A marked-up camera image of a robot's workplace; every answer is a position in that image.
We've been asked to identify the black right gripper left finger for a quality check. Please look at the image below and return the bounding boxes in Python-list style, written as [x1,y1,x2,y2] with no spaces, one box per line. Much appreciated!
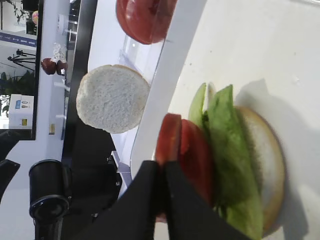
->
[74,160,159,240]

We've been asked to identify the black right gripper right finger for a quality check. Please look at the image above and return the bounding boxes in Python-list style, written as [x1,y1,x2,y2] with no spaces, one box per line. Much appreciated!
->
[164,161,248,240]

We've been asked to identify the sausage patty slice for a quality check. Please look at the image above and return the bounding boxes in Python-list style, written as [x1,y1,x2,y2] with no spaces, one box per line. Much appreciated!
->
[154,113,182,223]

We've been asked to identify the lettuce leaf on sandwich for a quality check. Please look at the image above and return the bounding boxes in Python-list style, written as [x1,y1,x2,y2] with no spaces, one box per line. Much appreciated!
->
[188,83,263,240]

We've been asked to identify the tomato slice on sandwich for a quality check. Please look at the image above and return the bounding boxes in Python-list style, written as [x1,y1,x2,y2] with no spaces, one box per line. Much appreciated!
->
[179,119,214,206]

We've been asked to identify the standing tomato slices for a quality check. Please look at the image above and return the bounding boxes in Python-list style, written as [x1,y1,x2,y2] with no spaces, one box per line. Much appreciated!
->
[116,0,177,45]

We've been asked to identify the bottom bun on tray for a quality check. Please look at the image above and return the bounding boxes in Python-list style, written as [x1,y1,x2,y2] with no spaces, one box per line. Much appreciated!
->
[235,106,286,237]

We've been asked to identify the standing white bun half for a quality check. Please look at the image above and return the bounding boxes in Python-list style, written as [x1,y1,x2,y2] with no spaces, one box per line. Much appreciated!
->
[76,64,150,134]

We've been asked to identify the white cardboard box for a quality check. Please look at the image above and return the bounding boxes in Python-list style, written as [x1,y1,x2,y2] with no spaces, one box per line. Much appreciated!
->
[8,94,34,130]

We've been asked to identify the red apples in background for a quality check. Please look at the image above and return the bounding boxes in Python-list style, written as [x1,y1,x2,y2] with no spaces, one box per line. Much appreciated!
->
[40,58,68,76]

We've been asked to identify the cream metal tray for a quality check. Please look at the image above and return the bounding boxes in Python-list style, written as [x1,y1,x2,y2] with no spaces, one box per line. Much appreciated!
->
[130,0,320,240]

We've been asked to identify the clear rail left of tray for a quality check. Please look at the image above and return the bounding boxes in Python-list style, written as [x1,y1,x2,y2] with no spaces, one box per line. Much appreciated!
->
[107,33,169,179]

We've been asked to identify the black camera tripod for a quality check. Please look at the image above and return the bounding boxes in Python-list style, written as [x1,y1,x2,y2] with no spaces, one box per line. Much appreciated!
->
[7,49,37,72]

